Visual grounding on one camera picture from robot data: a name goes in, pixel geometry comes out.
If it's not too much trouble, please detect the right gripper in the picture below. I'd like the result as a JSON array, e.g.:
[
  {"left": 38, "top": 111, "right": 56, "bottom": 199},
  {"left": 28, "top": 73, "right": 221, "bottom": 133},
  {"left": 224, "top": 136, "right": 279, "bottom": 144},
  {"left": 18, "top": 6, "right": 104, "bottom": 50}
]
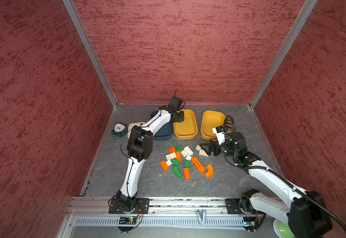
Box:
[{"left": 199, "top": 137, "right": 237, "bottom": 157}]

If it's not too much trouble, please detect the cream 2x4 lego plate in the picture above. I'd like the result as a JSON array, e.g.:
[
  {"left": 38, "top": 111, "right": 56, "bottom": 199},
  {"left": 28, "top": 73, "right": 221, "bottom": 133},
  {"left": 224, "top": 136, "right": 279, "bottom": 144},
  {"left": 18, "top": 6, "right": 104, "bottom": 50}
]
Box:
[{"left": 199, "top": 149, "right": 209, "bottom": 157}]

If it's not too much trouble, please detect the cream lego brick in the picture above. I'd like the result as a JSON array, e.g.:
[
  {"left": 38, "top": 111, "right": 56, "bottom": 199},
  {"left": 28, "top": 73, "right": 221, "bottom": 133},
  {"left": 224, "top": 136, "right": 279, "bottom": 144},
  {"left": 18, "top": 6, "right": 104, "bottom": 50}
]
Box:
[{"left": 166, "top": 152, "right": 177, "bottom": 160}]

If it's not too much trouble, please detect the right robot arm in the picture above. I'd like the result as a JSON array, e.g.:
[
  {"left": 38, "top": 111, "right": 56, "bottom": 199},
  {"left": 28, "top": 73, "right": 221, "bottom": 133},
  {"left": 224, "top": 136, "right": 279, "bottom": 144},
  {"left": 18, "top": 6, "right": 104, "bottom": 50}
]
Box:
[{"left": 200, "top": 131, "right": 346, "bottom": 238}]

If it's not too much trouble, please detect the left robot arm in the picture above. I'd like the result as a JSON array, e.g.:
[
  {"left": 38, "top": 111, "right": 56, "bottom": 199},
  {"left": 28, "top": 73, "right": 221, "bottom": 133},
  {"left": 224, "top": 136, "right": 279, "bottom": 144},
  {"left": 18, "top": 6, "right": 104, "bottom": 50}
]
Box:
[{"left": 116, "top": 99, "right": 185, "bottom": 213}]

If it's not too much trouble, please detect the middle yellow container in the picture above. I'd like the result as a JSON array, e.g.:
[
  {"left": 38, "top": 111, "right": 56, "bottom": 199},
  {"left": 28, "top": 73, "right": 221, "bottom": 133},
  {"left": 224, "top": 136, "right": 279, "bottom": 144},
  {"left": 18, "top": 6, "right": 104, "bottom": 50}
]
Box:
[{"left": 173, "top": 109, "right": 198, "bottom": 140}]

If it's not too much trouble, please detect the yellow container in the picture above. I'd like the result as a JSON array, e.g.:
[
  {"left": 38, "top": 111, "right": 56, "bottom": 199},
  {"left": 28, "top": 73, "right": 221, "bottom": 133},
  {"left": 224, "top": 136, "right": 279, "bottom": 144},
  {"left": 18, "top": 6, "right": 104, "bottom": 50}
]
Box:
[
  {"left": 173, "top": 109, "right": 198, "bottom": 140},
  {"left": 201, "top": 110, "right": 226, "bottom": 141}
]

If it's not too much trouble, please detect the dark teal container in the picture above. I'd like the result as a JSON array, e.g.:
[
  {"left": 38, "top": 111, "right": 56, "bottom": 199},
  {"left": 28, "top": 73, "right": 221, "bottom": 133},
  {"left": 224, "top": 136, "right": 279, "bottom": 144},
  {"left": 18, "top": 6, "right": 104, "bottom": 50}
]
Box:
[{"left": 151, "top": 110, "right": 174, "bottom": 141}]

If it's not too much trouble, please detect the orange long lego beam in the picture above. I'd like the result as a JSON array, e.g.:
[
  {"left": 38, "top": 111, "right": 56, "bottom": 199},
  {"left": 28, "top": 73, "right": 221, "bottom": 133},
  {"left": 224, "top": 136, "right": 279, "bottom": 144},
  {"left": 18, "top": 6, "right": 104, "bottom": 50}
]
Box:
[{"left": 191, "top": 157, "right": 205, "bottom": 174}]

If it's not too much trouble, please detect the orange curved lego piece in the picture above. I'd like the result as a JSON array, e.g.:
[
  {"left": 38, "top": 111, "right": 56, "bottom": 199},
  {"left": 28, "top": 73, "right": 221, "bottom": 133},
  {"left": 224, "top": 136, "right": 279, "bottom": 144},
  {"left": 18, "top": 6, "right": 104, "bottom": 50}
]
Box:
[{"left": 205, "top": 164, "right": 214, "bottom": 178}]

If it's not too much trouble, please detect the white 2x4 lego brick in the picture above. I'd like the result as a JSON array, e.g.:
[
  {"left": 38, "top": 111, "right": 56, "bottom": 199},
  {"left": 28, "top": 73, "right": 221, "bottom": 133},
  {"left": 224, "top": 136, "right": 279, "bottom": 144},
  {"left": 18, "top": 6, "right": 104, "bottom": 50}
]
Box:
[{"left": 184, "top": 146, "right": 194, "bottom": 156}]

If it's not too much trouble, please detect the white lego block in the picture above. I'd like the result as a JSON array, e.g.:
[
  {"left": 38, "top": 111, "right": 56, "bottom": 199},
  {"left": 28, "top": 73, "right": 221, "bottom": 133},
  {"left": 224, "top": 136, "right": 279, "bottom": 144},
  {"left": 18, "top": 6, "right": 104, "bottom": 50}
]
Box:
[{"left": 181, "top": 149, "right": 188, "bottom": 158}]

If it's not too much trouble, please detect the right yellow container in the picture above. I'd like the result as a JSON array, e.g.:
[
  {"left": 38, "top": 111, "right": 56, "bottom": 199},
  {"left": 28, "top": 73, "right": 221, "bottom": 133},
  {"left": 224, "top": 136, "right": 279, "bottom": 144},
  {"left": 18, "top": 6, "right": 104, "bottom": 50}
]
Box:
[{"left": 201, "top": 110, "right": 226, "bottom": 141}]

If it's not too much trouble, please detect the orange upright lego brick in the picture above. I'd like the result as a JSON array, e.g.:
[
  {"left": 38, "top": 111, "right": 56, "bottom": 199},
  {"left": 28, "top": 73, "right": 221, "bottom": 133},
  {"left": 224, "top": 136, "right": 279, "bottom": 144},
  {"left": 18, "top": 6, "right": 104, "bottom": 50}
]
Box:
[{"left": 175, "top": 151, "right": 182, "bottom": 161}]

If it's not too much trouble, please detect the orange 2x4 lego bottom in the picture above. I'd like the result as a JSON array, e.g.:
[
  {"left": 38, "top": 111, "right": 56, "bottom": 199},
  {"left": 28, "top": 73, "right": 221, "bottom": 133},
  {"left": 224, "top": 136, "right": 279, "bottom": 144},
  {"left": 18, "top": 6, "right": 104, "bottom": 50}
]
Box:
[{"left": 183, "top": 168, "right": 191, "bottom": 180}]

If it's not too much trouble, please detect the green long lego brick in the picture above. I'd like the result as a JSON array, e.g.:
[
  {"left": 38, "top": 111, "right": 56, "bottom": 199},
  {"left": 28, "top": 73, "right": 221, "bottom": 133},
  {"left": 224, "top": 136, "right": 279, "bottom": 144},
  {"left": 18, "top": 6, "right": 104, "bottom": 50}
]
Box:
[{"left": 173, "top": 167, "right": 182, "bottom": 178}]

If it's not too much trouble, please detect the beige calculator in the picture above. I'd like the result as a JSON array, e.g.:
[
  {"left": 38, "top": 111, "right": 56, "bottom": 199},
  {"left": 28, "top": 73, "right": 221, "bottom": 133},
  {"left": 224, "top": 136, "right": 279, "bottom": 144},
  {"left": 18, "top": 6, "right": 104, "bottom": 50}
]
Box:
[{"left": 127, "top": 122, "right": 145, "bottom": 138}]

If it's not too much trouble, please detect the small teal alarm clock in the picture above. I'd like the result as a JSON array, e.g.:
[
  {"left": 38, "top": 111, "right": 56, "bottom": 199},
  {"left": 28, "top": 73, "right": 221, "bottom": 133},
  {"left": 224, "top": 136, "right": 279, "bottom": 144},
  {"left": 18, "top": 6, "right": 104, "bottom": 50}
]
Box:
[{"left": 111, "top": 123, "right": 128, "bottom": 138}]

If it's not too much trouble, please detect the green push button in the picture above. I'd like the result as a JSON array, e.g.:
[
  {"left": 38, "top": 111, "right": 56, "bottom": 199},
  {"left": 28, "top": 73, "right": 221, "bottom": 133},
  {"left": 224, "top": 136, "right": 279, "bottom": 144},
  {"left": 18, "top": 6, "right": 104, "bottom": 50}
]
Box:
[{"left": 273, "top": 219, "right": 295, "bottom": 238}]

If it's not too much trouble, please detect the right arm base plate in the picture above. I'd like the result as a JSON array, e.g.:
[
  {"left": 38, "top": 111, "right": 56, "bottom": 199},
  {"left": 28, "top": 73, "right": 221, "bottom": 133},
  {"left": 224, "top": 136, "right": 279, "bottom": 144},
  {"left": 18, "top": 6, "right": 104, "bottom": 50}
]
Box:
[{"left": 225, "top": 198, "right": 253, "bottom": 215}]

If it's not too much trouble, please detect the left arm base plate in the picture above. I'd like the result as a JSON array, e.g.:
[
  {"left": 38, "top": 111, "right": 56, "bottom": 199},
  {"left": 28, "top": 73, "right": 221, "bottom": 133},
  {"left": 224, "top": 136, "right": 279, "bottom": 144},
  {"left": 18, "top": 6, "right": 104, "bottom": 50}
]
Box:
[{"left": 108, "top": 198, "right": 150, "bottom": 214}]

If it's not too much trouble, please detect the aluminium front rail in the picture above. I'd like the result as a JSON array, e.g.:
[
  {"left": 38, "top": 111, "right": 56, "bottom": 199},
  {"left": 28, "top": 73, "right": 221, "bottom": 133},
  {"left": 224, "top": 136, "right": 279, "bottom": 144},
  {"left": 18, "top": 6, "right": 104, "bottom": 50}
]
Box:
[{"left": 67, "top": 196, "right": 281, "bottom": 216}]

